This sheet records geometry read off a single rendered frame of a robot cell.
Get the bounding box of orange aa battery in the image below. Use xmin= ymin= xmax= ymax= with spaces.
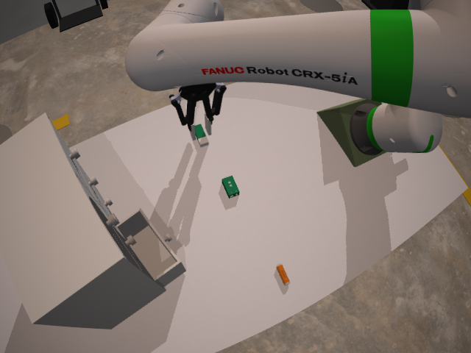
xmin=276 ymin=265 xmax=290 ymax=285

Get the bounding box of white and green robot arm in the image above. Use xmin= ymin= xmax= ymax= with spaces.
xmin=125 ymin=0 xmax=471 ymax=155

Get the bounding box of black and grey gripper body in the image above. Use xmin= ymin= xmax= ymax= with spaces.
xmin=179 ymin=83 xmax=216 ymax=102

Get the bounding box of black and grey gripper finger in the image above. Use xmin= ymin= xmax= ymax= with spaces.
xmin=169 ymin=92 xmax=197 ymax=140
xmin=202 ymin=82 xmax=227 ymax=135

